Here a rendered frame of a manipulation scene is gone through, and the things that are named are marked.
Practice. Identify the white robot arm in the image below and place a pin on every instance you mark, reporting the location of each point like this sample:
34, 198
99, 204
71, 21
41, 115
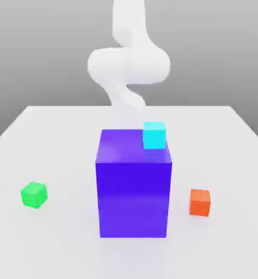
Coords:
129, 63

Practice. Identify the small cyan cube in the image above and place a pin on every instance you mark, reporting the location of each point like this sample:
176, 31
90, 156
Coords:
154, 136

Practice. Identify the small orange cube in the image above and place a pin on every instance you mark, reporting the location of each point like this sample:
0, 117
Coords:
199, 203

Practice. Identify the small green cube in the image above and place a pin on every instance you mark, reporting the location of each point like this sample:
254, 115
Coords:
33, 194

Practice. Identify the large purple box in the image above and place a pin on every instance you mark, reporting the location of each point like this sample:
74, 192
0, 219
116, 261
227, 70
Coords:
133, 196

